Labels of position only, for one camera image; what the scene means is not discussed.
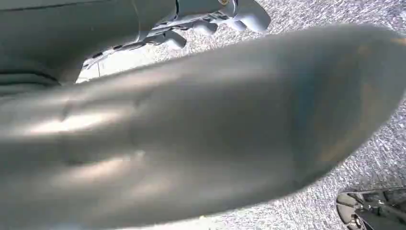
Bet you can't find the black robot foot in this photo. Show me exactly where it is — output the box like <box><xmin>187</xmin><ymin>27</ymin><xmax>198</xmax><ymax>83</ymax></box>
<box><xmin>335</xmin><ymin>186</ymin><xmax>406</xmax><ymax>230</ymax></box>

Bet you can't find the ribbed grey left arm sleeve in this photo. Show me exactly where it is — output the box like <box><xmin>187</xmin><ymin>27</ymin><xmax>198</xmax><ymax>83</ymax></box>
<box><xmin>0</xmin><ymin>67</ymin><xmax>61</xmax><ymax>97</ymax></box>

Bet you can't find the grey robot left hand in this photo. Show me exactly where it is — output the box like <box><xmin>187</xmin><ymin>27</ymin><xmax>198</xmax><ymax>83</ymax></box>
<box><xmin>0</xmin><ymin>0</ymin><xmax>272</xmax><ymax>86</ymax></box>

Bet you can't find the grey soft parcel bag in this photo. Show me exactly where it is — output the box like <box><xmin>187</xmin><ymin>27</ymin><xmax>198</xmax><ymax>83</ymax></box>
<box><xmin>0</xmin><ymin>23</ymin><xmax>406</xmax><ymax>230</ymax></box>

